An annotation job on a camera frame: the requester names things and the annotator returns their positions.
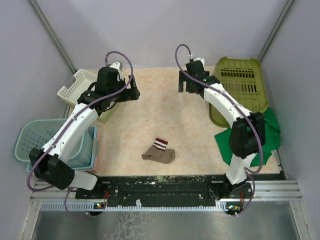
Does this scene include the teal lattice basket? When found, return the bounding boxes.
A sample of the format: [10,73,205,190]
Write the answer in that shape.
[14,118,67,164]

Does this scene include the white perforated basket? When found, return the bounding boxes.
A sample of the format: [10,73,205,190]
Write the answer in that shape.
[57,69,98,107]

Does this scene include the light blue tray basket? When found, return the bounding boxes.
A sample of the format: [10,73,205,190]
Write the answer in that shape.
[14,119,97,170]

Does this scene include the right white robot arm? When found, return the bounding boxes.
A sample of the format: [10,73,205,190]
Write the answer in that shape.
[178,58,266,198]

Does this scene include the pale green basket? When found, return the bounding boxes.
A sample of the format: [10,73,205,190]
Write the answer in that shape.
[97,103,118,124]

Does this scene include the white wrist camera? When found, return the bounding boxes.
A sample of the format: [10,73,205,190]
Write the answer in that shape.
[189,57,205,67]
[107,61,124,80]

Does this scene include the brown striped sock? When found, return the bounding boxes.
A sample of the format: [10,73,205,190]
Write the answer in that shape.
[141,137,176,164]

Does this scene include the white slotted cable duct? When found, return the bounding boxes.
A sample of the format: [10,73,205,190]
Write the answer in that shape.
[39,199,245,212]

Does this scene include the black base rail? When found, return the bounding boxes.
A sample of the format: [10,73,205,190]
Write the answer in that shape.
[75,175,253,208]

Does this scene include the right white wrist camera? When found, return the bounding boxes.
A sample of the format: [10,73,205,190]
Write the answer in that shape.
[189,57,205,67]

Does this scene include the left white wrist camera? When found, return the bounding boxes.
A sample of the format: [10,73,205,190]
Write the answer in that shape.
[107,61,124,80]

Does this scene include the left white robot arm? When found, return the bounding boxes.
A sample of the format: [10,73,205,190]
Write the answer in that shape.
[29,64,140,199]

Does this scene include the aluminium frame rail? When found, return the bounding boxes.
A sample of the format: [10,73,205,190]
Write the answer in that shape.
[30,180,302,201]

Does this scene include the pink tray basket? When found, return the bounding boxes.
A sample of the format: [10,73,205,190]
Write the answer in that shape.
[83,126,100,173]

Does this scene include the green cloth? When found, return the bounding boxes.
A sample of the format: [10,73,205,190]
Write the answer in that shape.
[214,107,281,165]

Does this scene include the large olive green basket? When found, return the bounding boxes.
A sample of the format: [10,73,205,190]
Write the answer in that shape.
[213,56,269,113]

